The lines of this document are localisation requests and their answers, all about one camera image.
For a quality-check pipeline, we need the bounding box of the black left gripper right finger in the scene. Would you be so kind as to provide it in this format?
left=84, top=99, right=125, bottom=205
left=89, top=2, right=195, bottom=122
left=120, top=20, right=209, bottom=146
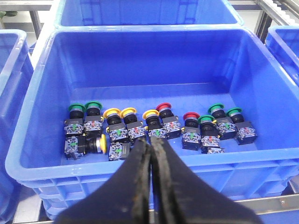
left=151, top=137, right=262, bottom=224

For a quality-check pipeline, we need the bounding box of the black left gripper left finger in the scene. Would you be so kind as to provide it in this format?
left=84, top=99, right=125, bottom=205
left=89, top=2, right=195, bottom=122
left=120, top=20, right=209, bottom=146
left=55, top=140, right=150, bottom=224

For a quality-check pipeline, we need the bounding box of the blue bin with buttons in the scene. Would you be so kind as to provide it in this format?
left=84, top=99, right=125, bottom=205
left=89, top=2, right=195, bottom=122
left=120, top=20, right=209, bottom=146
left=6, top=26, right=299, bottom=219

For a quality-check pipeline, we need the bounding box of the contact block lying front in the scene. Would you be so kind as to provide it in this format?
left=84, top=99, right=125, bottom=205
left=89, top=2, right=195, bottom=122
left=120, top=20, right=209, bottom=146
left=108, top=142, right=131, bottom=161

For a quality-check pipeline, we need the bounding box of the contact block front right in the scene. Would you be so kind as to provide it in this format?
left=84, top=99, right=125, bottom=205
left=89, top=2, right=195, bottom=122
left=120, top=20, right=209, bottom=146
left=201, top=147, right=225, bottom=154

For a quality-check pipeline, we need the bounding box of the red push button right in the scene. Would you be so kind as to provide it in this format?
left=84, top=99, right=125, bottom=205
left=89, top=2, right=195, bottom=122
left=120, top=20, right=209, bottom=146
left=182, top=112, right=201, bottom=150

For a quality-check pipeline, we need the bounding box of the red push button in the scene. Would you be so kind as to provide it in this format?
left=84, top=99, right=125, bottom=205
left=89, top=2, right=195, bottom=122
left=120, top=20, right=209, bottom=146
left=156, top=102, right=181, bottom=140
left=182, top=112, right=201, bottom=150

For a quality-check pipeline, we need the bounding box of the green push button front right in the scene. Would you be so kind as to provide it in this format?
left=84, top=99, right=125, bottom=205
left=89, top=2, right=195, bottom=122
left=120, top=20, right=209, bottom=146
left=198, top=115, right=220, bottom=149

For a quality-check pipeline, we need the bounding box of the yellow push button left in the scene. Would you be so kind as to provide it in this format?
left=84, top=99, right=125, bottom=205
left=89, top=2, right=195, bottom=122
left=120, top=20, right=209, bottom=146
left=103, top=108, right=128, bottom=143

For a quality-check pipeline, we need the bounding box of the red push button rear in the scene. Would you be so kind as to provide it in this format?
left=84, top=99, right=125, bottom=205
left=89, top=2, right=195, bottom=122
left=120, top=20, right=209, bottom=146
left=156, top=102, right=181, bottom=140

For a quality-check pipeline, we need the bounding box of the yellow push button lying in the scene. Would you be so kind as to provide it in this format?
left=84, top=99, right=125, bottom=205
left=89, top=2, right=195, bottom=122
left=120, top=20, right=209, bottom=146
left=64, top=134, right=107, bottom=160

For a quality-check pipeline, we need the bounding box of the green push button right group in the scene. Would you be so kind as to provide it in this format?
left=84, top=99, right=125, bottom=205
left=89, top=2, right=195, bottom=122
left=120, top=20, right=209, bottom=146
left=208, top=103, right=237, bottom=140

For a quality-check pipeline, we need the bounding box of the yellow push button centre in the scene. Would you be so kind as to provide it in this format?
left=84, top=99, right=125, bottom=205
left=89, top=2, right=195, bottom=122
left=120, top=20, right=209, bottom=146
left=142, top=109, right=167, bottom=140

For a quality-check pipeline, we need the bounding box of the green push button far left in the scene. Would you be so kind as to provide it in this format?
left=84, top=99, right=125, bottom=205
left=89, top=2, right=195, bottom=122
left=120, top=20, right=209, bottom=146
left=64, top=103, right=85, bottom=137

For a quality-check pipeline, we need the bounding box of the green push button far right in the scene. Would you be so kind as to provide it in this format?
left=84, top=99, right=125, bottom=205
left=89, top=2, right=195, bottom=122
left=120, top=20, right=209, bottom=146
left=226, top=107, right=257, bottom=145

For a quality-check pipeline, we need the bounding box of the blue bin left side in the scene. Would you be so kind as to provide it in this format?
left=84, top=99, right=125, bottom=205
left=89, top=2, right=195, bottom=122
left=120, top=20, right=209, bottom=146
left=0, top=29, right=33, bottom=224

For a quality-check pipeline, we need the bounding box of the blue bin right side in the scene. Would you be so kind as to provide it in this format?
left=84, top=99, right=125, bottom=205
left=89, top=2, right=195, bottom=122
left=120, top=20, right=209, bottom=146
left=265, top=25, right=299, bottom=85

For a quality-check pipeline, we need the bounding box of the blue bin behind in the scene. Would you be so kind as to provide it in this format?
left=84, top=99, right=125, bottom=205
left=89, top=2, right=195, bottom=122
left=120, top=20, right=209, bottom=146
left=55, top=0, right=244, bottom=27

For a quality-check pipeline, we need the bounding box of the steel rack front rail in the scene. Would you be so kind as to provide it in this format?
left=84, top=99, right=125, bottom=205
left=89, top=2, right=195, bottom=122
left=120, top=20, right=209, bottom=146
left=12, top=192, right=299, bottom=224

